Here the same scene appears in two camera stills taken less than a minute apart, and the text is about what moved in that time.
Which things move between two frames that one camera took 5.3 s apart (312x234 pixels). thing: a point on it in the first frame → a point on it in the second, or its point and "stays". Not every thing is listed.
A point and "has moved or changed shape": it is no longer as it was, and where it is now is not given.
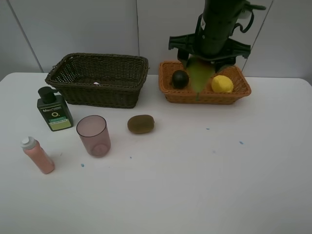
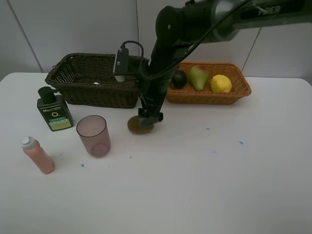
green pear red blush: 201,70 has moved or changed shape
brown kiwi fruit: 141,124 stays
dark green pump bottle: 54,109 stays
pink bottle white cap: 32,147 stays
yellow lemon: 222,84 stays
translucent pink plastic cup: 93,131 stays
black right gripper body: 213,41 → 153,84
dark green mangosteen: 180,79 stays
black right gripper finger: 183,55 → 146,123
